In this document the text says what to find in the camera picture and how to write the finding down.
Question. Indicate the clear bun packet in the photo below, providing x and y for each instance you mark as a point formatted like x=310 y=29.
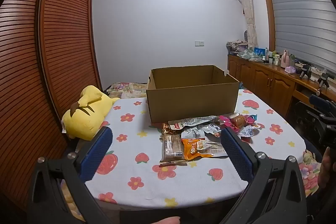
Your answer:
x=239 y=121

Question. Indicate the wooden window frame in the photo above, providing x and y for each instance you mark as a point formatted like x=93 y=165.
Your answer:
x=267 y=3

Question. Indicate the wooden louvered wardrobe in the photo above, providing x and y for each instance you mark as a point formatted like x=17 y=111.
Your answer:
x=52 y=43

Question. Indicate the green glass bottle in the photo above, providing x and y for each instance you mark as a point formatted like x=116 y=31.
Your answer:
x=292 y=60

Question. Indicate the cluster of small bottles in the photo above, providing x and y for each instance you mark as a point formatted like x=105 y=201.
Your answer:
x=271 y=57

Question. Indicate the brown cake packet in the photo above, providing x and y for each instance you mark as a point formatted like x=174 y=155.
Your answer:
x=172 y=148

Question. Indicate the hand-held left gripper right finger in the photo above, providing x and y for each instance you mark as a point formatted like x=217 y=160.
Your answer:
x=236 y=155

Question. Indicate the yellow plush toy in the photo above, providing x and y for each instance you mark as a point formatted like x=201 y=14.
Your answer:
x=84 y=119

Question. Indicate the blue foil snack packet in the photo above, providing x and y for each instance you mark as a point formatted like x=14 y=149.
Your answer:
x=253 y=117

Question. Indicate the pink snack packet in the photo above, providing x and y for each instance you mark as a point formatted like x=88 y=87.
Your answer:
x=224 y=120

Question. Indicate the floral quilt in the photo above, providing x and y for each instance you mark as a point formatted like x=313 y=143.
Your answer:
x=126 y=88

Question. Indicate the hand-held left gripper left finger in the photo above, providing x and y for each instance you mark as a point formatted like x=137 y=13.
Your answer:
x=97 y=155

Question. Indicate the patterned white curtain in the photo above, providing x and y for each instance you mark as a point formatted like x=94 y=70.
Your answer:
x=248 y=8

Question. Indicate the wooden sideboard cabinet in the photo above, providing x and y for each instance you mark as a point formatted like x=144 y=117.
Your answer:
x=262 y=79

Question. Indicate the orange snack packet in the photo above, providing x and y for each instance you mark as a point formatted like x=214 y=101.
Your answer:
x=194 y=148

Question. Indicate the brown cardboard box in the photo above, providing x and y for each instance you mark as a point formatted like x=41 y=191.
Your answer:
x=191 y=100

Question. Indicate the strawberry flower print blanket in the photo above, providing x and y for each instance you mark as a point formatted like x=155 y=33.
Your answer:
x=157 y=187

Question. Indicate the blue box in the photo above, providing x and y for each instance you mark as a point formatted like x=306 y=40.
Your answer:
x=260 y=51

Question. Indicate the person's left hand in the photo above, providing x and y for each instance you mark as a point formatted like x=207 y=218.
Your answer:
x=165 y=220

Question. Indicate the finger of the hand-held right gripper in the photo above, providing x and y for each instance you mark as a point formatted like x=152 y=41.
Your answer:
x=313 y=115
x=316 y=99

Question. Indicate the small silver printed packet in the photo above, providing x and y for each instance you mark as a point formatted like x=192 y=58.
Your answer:
x=193 y=132

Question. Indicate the gold brown snack packet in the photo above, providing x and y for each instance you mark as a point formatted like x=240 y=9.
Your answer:
x=166 y=129

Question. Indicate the person's right hand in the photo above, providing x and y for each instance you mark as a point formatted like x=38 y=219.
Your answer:
x=325 y=166

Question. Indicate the silver white packet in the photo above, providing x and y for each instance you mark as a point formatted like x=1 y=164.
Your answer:
x=248 y=132

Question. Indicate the small grey fan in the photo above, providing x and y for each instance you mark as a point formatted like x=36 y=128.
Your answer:
x=246 y=35

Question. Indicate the pink kettle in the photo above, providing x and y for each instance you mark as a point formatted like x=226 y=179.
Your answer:
x=284 y=60

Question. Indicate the small black tripod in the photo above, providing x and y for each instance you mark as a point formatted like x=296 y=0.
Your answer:
x=305 y=71
x=323 y=82

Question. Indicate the white and blue snack packet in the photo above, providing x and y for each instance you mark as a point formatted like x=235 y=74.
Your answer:
x=214 y=129

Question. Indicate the white wall switch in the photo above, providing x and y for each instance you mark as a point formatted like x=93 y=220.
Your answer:
x=199 y=43

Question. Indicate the green patterned cloth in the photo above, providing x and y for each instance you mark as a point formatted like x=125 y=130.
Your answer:
x=246 y=54

